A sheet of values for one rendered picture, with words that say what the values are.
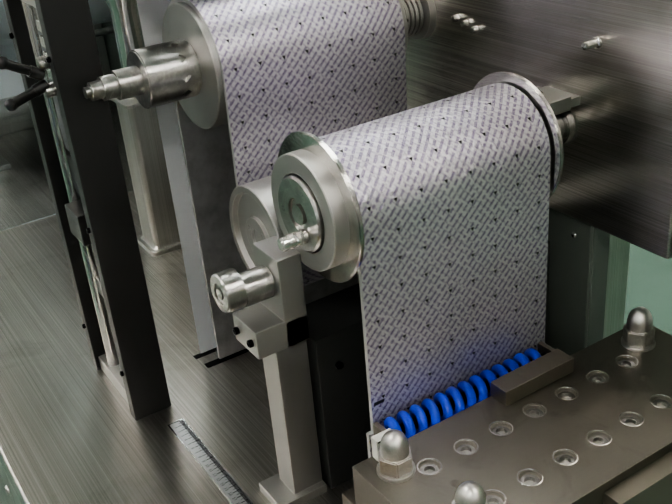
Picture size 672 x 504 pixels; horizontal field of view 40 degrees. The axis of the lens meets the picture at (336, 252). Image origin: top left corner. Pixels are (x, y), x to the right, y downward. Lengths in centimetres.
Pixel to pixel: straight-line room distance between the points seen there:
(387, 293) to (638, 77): 33
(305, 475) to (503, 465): 25
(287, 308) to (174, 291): 60
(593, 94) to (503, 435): 36
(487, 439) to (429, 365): 10
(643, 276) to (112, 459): 241
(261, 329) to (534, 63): 42
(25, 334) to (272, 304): 62
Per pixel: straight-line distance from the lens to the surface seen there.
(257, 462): 111
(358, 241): 81
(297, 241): 84
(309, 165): 82
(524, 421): 94
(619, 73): 97
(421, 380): 94
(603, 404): 96
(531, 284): 99
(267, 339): 90
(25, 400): 131
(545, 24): 103
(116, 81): 100
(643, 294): 318
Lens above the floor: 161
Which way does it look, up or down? 28 degrees down
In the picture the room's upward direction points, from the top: 5 degrees counter-clockwise
